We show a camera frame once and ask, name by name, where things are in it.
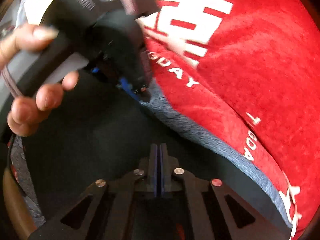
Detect black pants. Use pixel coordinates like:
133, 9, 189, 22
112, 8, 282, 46
21, 69, 288, 233

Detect blue grey patterned bedsheet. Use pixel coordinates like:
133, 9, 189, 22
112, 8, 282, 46
141, 80, 293, 232

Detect person's left hand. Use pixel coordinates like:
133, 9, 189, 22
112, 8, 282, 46
0, 23, 80, 138

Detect red blanket with white print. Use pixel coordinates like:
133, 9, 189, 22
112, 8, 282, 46
139, 0, 319, 239

